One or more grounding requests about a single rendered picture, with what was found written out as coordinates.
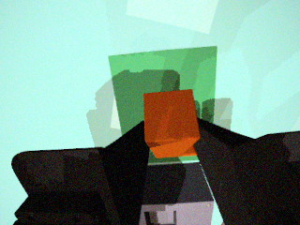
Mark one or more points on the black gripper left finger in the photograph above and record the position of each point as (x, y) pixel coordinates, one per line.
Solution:
(117, 172)

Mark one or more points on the orange block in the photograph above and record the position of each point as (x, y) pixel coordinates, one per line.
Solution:
(171, 124)

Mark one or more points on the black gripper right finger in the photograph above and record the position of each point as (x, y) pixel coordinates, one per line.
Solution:
(240, 170)

